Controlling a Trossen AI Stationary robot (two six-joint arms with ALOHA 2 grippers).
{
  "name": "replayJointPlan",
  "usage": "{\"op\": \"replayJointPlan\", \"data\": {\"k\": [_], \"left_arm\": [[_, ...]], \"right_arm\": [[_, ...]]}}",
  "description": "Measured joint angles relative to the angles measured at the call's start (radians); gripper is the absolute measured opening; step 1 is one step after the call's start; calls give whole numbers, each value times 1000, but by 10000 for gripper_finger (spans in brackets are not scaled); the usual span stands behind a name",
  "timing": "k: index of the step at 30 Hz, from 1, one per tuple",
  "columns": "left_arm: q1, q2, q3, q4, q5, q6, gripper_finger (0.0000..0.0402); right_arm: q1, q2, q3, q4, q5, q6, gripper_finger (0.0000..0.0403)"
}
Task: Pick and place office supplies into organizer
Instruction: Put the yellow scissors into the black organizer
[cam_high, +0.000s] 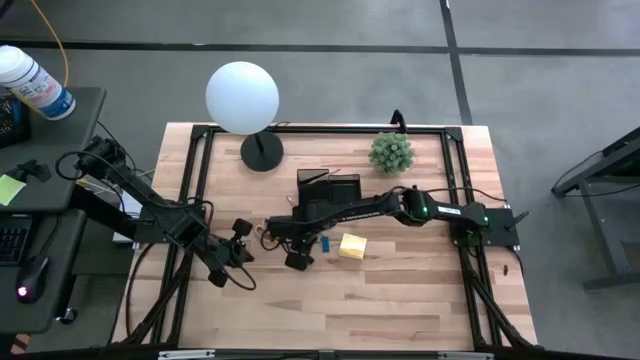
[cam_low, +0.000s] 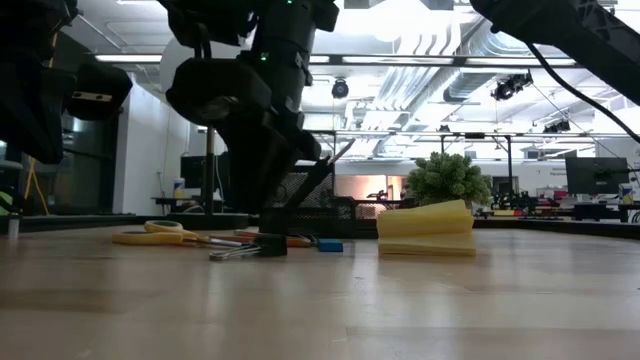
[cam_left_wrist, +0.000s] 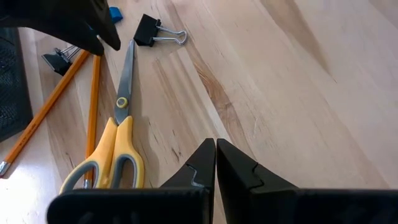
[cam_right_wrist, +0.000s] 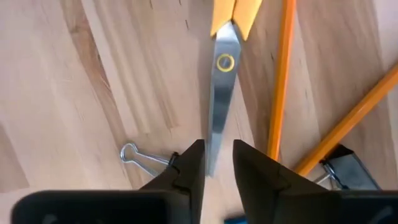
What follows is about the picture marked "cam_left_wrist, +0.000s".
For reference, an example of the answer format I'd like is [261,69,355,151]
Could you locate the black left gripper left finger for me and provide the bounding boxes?
[46,138,216,224]

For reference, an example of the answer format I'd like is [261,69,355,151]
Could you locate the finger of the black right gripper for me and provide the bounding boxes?
[0,0,105,57]
[62,0,121,52]

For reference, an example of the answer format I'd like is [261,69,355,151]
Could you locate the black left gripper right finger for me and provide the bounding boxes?
[216,138,398,224]

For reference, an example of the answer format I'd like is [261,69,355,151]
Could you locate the blue eraser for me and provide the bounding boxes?
[108,6,124,24]

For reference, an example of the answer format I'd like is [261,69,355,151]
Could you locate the black binder clip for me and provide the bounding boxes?
[41,45,82,77]
[133,13,188,47]

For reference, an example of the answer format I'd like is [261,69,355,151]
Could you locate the black mesh desk organizer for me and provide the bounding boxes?
[0,27,34,143]

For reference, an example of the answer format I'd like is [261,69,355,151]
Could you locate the yellow handled scissors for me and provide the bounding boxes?
[58,39,146,195]

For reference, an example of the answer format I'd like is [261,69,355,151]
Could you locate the orange pencil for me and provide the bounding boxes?
[83,55,102,190]
[0,49,91,178]

